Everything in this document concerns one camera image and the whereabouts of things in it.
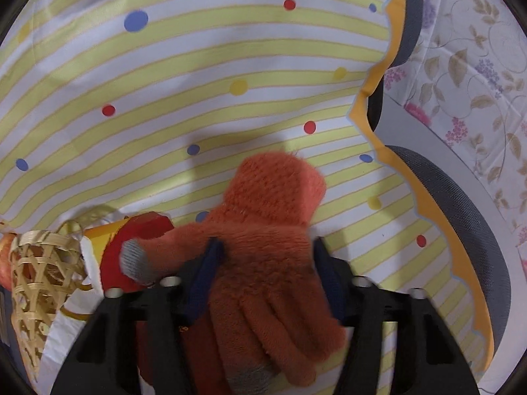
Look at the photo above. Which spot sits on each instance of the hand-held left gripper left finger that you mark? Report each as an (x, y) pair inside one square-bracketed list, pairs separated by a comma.
[(206, 279)]

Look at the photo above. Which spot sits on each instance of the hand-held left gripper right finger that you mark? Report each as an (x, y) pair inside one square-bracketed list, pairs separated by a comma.
[(327, 271)]

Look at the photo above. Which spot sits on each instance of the orange knitted glove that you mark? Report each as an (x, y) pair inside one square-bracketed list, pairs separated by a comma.
[(267, 255)]

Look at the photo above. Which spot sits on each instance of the red paper packet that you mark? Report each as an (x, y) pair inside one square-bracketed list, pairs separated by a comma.
[(140, 226)]

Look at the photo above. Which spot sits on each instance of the yellow snack wrapper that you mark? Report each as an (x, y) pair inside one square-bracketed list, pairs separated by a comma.
[(107, 226)]

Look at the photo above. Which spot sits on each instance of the woven bamboo basket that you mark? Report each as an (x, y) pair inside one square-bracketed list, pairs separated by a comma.
[(37, 296)]

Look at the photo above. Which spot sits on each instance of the red apple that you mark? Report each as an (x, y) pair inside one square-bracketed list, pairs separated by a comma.
[(4, 263)]

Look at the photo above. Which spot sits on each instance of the yellow striped dotted cloth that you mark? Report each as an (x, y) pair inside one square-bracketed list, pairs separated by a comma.
[(206, 49)]

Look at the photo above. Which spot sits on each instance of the floral print cloth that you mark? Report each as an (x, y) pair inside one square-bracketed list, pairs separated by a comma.
[(473, 70)]

